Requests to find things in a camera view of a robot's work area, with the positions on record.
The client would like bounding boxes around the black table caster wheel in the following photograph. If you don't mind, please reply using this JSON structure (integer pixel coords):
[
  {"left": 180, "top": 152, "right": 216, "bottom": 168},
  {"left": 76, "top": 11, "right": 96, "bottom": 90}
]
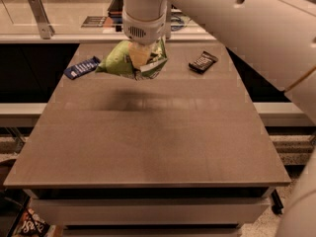
[{"left": 271, "top": 190, "right": 283, "bottom": 215}]

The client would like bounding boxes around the black snack bar wrapper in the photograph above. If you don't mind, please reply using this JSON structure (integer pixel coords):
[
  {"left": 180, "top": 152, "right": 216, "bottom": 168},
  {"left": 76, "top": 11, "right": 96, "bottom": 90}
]
[{"left": 189, "top": 51, "right": 218, "bottom": 74}]

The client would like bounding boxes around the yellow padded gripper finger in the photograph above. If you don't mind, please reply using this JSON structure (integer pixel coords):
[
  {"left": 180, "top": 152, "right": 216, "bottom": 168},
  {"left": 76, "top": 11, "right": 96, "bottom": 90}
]
[{"left": 128, "top": 41, "right": 153, "bottom": 69}]

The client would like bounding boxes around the open dark tray box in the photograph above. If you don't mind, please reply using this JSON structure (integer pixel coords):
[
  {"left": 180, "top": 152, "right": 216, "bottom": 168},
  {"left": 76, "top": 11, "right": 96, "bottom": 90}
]
[{"left": 108, "top": 0, "right": 123, "bottom": 17}]

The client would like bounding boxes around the green jalapeno chip bag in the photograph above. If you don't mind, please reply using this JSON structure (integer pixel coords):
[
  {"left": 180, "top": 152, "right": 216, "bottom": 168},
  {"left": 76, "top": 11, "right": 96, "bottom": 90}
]
[{"left": 96, "top": 39, "right": 168, "bottom": 80}]

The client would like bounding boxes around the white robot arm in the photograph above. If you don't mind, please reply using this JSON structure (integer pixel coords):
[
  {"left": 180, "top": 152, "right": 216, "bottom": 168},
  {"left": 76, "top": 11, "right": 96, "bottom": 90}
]
[{"left": 122, "top": 0, "right": 316, "bottom": 122}]

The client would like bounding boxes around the snack bag under table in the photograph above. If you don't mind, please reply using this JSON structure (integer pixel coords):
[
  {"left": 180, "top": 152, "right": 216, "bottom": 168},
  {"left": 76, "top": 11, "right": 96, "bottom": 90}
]
[{"left": 14, "top": 208, "right": 50, "bottom": 237}]

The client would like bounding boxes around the left metal glass bracket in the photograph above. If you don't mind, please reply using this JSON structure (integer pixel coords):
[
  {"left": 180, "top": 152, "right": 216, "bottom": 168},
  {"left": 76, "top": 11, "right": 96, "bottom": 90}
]
[{"left": 28, "top": 0, "right": 54, "bottom": 40}]

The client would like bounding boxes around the blue rxbar blueberry bar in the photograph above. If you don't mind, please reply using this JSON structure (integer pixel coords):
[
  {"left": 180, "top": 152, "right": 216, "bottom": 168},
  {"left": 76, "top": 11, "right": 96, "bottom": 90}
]
[{"left": 64, "top": 56, "right": 101, "bottom": 80}]

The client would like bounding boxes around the middle metal glass bracket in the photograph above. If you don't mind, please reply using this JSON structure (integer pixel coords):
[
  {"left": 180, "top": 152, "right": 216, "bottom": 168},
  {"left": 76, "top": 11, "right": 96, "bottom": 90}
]
[{"left": 165, "top": 1, "right": 172, "bottom": 40}]

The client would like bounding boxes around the metal glass bracket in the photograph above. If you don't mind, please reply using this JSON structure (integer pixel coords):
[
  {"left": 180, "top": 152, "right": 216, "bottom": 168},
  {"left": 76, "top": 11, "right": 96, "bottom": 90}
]
[
  {"left": 28, "top": 0, "right": 54, "bottom": 40},
  {"left": 165, "top": 1, "right": 172, "bottom": 40}
]

